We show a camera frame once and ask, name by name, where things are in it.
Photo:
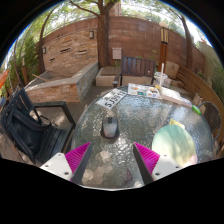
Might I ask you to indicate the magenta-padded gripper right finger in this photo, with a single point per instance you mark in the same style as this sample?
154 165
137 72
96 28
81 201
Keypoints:
148 158

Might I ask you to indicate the large forked tree trunk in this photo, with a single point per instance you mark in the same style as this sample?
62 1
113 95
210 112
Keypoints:
102 36

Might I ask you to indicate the low concrete block planter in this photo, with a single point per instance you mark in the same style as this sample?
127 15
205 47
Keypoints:
106 77

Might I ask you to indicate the small green marker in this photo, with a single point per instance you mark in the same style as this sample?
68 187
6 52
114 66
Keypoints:
196 109

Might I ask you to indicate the slim leaning tree trunk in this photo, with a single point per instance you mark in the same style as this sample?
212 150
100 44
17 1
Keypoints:
187 43

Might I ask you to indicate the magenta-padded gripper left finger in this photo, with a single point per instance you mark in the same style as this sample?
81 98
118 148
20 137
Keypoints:
78 158

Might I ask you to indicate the round pale green mouse pad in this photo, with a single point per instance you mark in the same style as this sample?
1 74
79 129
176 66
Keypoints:
173 143

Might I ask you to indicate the black bag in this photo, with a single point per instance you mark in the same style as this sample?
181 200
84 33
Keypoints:
25 131

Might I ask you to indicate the brown wicker chair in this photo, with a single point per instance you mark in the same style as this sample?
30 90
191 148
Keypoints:
211 116

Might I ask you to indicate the clear plastic cup with straw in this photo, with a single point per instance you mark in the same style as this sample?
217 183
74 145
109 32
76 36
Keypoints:
160 79

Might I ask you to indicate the white paint palette tray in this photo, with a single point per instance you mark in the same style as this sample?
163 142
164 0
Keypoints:
143 90

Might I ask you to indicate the grey and black computer mouse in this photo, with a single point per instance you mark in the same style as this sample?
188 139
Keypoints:
110 128

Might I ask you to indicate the white planter with plants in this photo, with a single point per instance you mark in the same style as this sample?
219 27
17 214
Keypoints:
168 82

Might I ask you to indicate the white license plate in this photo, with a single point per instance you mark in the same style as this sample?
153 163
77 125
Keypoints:
111 98

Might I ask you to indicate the leaning beige stone slab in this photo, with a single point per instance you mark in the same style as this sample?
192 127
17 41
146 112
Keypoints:
172 69

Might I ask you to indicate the black metal patio chair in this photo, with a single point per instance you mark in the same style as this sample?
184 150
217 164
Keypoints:
55 136

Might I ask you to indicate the yellow paper note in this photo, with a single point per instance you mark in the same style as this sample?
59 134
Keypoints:
176 123

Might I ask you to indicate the black wall lantern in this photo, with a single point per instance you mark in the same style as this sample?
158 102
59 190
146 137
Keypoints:
91 34
44 50

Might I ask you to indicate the stone raised garden bed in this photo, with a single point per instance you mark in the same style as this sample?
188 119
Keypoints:
63 88

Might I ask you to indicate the beige wall utility box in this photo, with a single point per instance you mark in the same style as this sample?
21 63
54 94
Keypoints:
117 53

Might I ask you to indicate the thin curved tree trunk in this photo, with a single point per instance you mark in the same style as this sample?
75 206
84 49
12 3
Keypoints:
41 50

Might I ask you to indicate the curved wooden bench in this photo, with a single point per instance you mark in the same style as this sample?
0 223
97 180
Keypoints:
196 85

